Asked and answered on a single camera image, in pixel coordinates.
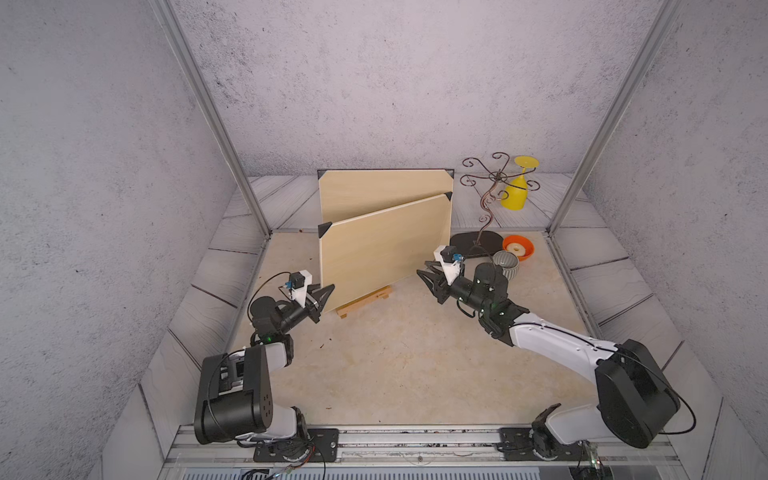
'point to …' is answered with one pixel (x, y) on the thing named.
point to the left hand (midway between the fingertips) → (332, 287)
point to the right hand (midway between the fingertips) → (424, 267)
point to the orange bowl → (518, 244)
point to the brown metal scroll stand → (476, 244)
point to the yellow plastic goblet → (515, 195)
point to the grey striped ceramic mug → (508, 261)
